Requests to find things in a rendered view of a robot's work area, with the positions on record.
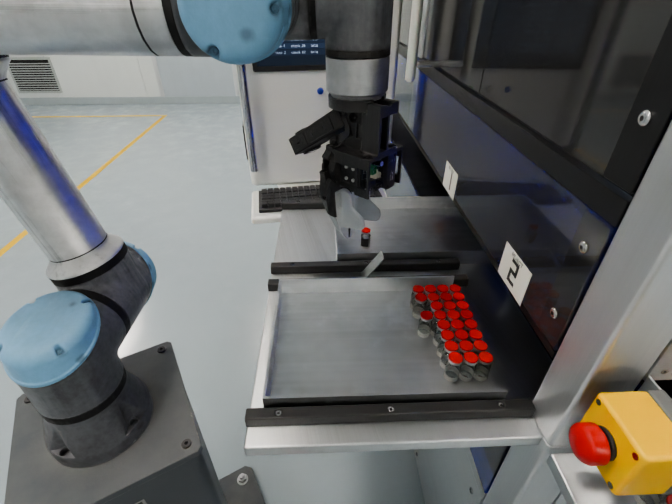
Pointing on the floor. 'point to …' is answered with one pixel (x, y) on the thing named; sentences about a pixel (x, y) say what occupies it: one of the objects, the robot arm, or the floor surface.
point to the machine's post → (603, 335)
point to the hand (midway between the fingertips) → (344, 228)
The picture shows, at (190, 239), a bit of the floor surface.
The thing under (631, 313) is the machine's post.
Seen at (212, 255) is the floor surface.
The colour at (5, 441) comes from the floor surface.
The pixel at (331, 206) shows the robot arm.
